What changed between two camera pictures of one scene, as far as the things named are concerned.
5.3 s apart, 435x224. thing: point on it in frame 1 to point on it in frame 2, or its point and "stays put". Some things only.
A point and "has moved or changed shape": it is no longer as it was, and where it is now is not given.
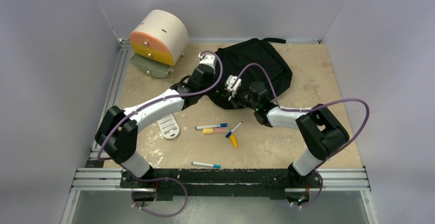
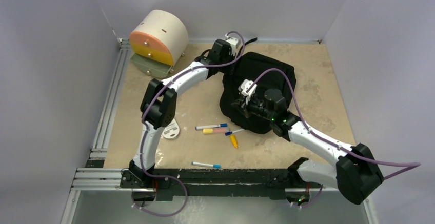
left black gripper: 212,78 to 227,69
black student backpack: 237,57 has moved or changed shape
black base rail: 219,184 stays put
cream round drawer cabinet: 159,38 stays put
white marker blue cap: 212,126 stays put
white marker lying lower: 206,164 stays put
